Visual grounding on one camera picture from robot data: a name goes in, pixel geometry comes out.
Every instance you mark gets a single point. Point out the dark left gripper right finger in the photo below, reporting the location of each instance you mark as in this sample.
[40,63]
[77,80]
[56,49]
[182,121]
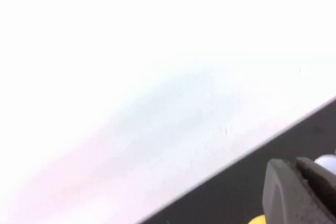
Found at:
[320,182]

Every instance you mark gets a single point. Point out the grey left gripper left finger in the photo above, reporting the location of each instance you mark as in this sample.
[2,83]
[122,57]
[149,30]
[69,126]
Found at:
[283,200]

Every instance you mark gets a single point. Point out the light blue plastic cup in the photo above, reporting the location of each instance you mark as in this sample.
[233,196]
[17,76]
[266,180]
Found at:
[326,163]

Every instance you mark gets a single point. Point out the yellow plastic cup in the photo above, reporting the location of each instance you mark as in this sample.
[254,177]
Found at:
[258,221]

